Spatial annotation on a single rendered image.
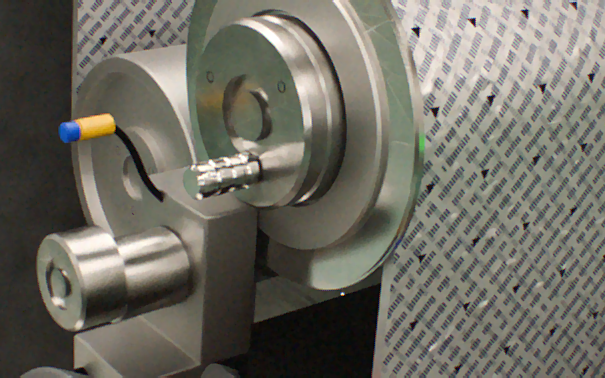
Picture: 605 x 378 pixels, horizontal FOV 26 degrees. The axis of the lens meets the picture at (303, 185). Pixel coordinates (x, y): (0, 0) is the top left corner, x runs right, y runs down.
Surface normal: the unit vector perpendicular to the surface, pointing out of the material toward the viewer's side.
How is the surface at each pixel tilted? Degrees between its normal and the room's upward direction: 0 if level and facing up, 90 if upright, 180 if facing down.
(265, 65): 90
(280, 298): 0
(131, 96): 90
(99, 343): 0
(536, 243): 90
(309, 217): 90
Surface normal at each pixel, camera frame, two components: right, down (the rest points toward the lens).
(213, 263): 0.62, 0.35
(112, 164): -0.78, 0.19
